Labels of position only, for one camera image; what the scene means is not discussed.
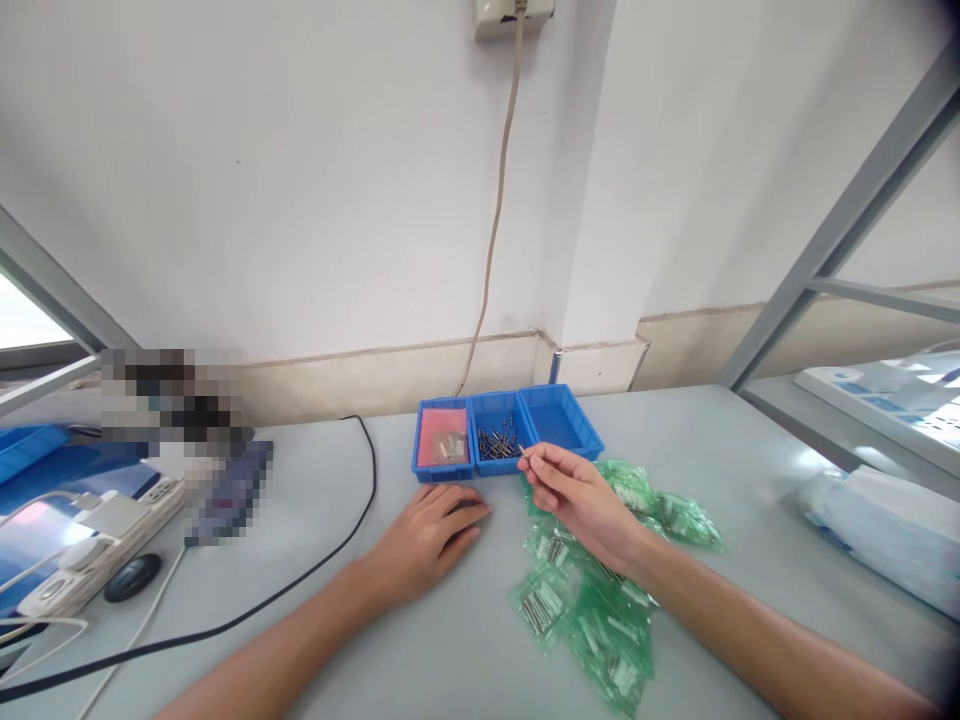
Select white and blue box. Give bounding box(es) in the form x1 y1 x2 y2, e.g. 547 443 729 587
793 338 960 453

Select person's right fingers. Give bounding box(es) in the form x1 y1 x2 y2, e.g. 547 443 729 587
527 479 583 523

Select heap of metal pins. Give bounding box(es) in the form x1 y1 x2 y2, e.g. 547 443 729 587
476 416 528 462

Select thin white cable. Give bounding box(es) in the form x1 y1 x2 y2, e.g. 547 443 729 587
73 543 190 720

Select pile of green plastic bags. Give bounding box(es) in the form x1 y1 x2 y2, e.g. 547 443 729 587
511 457 728 719

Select beige wall socket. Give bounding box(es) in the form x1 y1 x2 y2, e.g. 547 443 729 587
471 0 559 43

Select empty blue plastic bin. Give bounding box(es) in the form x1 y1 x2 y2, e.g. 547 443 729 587
516 383 607 461

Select grey metal shelf frame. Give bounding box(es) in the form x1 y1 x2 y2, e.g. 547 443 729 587
729 43 960 453

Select person's right hand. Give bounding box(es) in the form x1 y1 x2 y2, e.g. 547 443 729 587
517 441 651 580

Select shallow blue tray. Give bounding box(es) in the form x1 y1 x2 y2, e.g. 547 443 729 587
0 422 75 487

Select person's right thumb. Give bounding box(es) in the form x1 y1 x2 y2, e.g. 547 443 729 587
518 457 577 489

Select pink plastic bag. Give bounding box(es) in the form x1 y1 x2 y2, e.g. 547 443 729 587
417 407 469 468

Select person's left thumb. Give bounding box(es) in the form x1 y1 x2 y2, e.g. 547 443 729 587
443 524 482 564

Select black round object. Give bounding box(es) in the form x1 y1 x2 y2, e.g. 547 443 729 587
102 552 165 604

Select person's right index finger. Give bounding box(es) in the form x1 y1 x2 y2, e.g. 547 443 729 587
529 441 603 481

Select person's left fingers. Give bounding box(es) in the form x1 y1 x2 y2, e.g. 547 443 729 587
416 483 494 528

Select beige cable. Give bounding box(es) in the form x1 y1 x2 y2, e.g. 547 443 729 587
459 0 527 393

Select black cable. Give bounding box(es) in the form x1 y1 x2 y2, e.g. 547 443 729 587
0 413 377 705

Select person's left hand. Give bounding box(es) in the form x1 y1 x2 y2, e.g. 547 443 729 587
373 483 494 603

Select blue bin with pink bag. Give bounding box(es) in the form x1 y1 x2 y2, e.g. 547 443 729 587
410 397 478 484

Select grey metal window frame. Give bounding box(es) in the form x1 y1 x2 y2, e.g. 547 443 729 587
0 200 140 423

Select white power strip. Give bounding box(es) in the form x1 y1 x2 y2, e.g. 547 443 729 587
0 448 190 619

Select blue bin with metal pins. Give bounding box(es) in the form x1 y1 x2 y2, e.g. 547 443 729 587
465 390 538 479

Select white plastic package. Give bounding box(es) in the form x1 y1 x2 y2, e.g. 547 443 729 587
793 463 960 622

